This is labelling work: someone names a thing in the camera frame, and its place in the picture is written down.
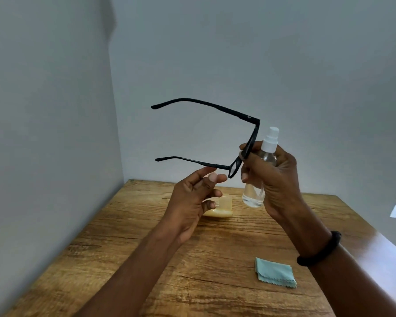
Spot clear spray bottle white cap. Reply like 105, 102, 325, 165
242, 127, 280, 208

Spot person's left forearm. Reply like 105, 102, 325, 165
73, 225, 185, 317

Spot black wristband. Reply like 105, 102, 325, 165
296, 230, 342, 267

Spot person's left hand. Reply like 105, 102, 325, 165
158, 166, 228, 245

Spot person's right forearm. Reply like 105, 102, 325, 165
277, 208, 396, 317

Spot light blue cleaning cloth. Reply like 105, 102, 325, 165
254, 257, 298, 289

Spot black eyeglasses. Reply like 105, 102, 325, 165
151, 98, 261, 179

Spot person's right hand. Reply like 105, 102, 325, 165
239, 141, 317, 225

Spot yellow glasses case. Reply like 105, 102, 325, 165
203, 195, 234, 218

